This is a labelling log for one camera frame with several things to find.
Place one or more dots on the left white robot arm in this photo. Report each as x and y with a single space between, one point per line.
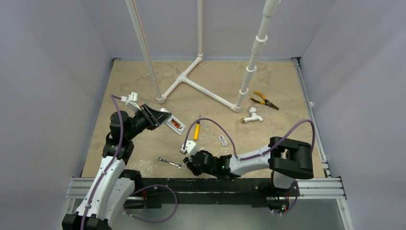
113 183

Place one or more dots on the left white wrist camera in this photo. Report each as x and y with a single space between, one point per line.
131 101

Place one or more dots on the white remote control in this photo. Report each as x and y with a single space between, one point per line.
179 131

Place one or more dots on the aluminium rail frame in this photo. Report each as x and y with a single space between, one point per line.
327 188

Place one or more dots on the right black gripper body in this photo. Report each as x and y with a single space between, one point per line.
193 163

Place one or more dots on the silver open-end wrench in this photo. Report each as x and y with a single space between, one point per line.
179 166

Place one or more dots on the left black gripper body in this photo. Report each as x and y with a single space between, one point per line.
139 123

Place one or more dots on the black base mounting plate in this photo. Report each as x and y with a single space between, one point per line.
255 192

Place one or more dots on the red battery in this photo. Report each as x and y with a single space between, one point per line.
175 123

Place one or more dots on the white PVC pipe frame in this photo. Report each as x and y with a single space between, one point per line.
261 39

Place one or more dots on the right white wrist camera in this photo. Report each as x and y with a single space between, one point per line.
189 148

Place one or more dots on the white remote battery cover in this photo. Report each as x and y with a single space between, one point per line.
223 140

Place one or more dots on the white plastic faucet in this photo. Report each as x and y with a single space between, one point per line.
253 116

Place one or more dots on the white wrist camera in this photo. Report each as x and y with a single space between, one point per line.
131 101
189 148

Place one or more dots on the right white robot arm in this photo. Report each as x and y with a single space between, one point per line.
287 158

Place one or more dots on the yellow handled screwdriver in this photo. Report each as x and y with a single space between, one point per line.
197 131

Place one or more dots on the yellow handled pliers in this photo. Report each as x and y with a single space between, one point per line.
263 101

